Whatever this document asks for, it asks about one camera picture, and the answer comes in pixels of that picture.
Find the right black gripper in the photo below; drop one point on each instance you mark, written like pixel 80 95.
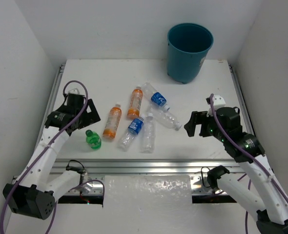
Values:
pixel 197 117

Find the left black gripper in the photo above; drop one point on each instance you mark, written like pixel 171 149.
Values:
pixel 86 115

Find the green plastic bottle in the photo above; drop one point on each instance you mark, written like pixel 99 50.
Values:
pixel 93 140

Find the orange bottle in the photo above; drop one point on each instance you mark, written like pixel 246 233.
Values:
pixel 112 122
pixel 135 103

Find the blue label bottle front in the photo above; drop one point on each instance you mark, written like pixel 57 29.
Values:
pixel 131 133

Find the blue label bottle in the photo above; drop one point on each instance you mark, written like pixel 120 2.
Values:
pixel 155 97
pixel 131 133

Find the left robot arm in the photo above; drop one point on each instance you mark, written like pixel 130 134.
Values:
pixel 35 195

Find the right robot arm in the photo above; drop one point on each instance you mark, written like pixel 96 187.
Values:
pixel 269 208

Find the teal plastic bin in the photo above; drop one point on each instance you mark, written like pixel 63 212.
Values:
pixel 187 47

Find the clear bottle diagonal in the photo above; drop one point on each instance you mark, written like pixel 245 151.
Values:
pixel 166 118

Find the blue label bottle back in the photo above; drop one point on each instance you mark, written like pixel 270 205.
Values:
pixel 155 97

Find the clear bottle upright front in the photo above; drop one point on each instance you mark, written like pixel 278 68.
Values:
pixel 149 134

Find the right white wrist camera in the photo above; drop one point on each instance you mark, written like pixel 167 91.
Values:
pixel 215 102

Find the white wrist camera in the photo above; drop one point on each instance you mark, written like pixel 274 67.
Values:
pixel 215 102
pixel 74 91

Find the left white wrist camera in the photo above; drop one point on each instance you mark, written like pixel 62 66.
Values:
pixel 74 91

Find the aluminium frame rail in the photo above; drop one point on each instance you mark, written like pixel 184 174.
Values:
pixel 110 81

